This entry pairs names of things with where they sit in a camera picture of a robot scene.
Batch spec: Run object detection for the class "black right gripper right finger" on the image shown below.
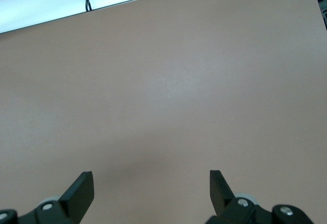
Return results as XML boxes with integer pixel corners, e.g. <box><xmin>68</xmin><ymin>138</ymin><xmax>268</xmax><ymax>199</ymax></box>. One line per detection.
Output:
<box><xmin>209</xmin><ymin>169</ymin><xmax>314</xmax><ymax>224</ymax></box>

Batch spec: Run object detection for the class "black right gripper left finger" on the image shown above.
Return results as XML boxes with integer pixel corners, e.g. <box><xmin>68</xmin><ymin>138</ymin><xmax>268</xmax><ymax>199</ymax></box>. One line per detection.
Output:
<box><xmin>0</xmin><ymin>171</ymin><xmax>95</xmax><ymax>224</ymax></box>

